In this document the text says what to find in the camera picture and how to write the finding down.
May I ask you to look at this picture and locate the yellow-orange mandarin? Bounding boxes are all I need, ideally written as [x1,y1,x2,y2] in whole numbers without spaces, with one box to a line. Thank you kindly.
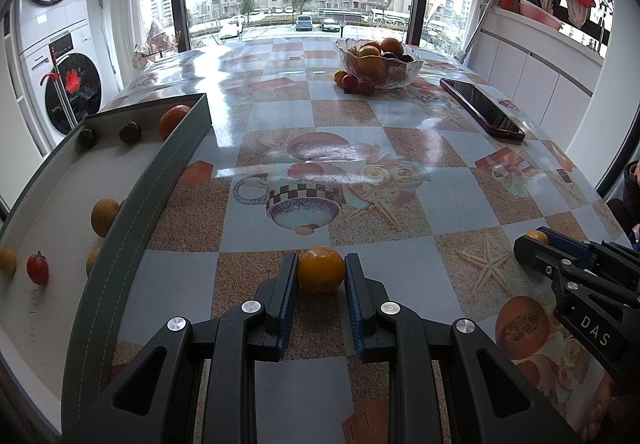
[526,230,549,244]

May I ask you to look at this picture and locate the red tomato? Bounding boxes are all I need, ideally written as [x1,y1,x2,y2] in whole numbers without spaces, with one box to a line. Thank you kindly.
[26,251,49,286]

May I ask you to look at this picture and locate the greenish round fruit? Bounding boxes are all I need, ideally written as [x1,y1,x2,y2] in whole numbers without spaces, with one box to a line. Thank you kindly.
[90,198,120,238]

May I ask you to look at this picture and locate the yellow-green kiwi fruit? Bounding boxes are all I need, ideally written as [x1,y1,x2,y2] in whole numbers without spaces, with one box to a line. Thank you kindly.
[0,248,17,276]

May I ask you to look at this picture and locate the small orange mandarin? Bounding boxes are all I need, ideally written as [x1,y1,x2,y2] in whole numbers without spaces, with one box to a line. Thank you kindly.
[297,246,346,293]

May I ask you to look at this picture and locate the dark plum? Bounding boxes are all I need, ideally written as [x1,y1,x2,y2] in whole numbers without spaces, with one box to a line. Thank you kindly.
[77,127,100,151]
[118,120,142,145]

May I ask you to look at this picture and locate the large orange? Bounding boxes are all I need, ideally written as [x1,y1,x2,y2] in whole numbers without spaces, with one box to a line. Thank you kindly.
[158,104,191,141]

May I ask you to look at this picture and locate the black smartphone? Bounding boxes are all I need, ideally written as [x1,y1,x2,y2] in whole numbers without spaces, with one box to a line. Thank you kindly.
[439,78,525,142]

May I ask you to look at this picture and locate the white cabinet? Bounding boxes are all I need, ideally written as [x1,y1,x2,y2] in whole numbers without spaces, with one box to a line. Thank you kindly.
[466,8,603,149]

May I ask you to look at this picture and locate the green grey tray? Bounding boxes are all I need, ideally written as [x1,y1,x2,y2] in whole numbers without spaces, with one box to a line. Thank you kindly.
[1,93,210,443]

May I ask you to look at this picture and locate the glass fruit bowl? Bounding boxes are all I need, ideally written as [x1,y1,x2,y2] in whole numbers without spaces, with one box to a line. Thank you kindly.
[335,38,424,90]

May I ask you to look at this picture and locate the pink basin on cabinet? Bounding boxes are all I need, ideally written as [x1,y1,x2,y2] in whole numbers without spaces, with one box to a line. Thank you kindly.
[518,0,562,30]

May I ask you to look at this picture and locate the red fruit near bowl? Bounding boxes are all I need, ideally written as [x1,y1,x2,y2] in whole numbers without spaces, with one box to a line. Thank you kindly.
[341,74,359,93]

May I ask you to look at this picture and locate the mandarin beside bowl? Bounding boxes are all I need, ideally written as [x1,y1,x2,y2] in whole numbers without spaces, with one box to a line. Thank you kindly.
[333,71,346,86]

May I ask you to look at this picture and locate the washing machine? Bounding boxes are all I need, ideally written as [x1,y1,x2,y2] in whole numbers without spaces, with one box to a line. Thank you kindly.
[6,0,118,156]

